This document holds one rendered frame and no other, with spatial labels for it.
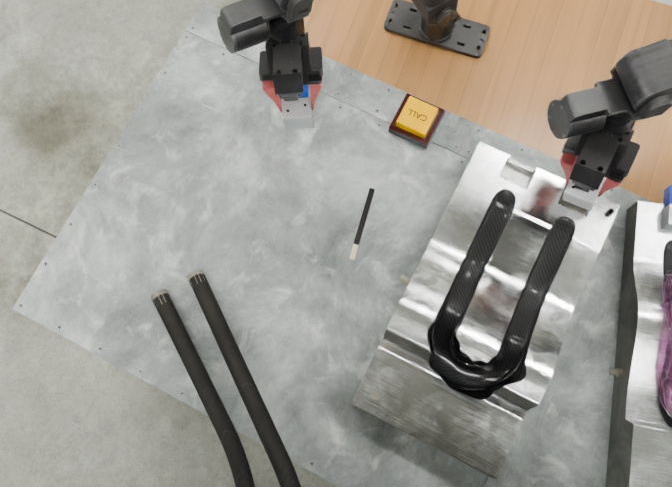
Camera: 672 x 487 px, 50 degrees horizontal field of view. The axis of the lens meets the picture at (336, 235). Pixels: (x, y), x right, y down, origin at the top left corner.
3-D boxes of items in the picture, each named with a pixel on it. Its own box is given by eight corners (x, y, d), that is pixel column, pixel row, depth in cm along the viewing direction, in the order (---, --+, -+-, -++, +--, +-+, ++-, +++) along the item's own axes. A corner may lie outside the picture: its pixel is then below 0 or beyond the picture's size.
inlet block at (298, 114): (282, 61, 130) (278, 47, 125) (309, 59, 130) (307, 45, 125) (285, 130, 127) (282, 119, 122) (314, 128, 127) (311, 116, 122)
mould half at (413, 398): (472, 159, 135) (483, 130, 122) (603, 219, 131) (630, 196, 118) (351, 404, 124) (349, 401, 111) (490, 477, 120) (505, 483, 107)
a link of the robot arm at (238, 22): (239, 70, 109) (240, 21, 98) (214, 26, 111) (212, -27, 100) (306, 44, 112) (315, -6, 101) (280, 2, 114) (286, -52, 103)
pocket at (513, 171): (505, 162, 129) (509, 154, 125) (533, 174, 128) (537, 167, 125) (495, 183, 128) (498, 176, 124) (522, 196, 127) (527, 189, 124)
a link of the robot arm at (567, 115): (561, 157, 103) (599, 120, 92) (540, 104, 105) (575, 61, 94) (633, 139, 105) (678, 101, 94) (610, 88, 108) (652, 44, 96)
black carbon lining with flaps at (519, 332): (494, 188, 126) (505, 170, 117) (581, 228, 124) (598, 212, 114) (408, 369, 119) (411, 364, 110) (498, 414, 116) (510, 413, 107)
